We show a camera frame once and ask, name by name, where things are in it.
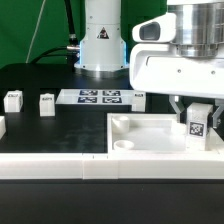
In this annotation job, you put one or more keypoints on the white marker sheet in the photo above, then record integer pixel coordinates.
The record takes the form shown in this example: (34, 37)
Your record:
(94, 97)

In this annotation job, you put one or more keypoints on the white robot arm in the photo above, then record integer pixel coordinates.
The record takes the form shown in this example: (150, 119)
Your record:
(102, 50)

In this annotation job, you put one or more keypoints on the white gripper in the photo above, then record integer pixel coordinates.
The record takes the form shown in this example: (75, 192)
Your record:
(179, 57)

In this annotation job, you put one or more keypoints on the white U-shaped fence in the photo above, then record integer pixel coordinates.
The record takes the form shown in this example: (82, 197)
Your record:
(111, 166)

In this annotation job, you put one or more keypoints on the white square tabletop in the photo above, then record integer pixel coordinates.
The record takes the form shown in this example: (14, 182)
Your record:
(153, 133)

